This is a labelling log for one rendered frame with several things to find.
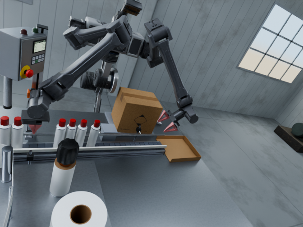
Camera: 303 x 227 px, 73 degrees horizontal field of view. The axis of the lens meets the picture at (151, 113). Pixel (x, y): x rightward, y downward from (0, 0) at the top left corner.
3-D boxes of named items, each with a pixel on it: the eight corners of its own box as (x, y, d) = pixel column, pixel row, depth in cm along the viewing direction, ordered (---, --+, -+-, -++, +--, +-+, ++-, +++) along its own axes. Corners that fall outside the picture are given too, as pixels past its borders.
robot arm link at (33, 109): (65, 92, 85) (50, 77, 80) (66, 107, 77) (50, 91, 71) (40, 107, 85) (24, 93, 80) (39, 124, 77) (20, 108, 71)
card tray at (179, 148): (170, 162, 151) (172, 158, 149) (155, 138, 169) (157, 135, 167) (199, 160, 166) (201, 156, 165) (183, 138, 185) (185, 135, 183)
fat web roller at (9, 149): (-1, 183, 90) (-1, 152, 81) (1, 175, 93) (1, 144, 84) (12, 182, 92) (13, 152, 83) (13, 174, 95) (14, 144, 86)
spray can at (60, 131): (52, 151, 114) (57, 122, 105) (52, 145, 118) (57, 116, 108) (62, 151, 117) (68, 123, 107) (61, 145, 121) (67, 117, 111)
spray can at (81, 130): (73, 150, 120) (80, 123, 111) (72, 144, 124) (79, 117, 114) (82, 150, 123) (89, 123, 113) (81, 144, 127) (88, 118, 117)
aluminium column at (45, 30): (27, 140, 121) (36, 26, 89) (27, 135, 124) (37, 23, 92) (35, 140, 123) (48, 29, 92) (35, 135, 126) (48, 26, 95)
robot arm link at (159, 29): (158, 10, 102) (140, 17, 101) (171, 30, 99) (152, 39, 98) (159, 55, 145) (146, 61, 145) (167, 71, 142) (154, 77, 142)
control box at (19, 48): (-3, 73, 87) (-4, 28, 78) (25, 64, 102) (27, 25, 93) (19, 82, 87) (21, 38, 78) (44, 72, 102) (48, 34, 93)
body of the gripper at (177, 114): (173, 121, 116) (184, 114, 115) (166, 111, 123) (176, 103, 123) (177, 127, 120) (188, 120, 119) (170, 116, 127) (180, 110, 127)
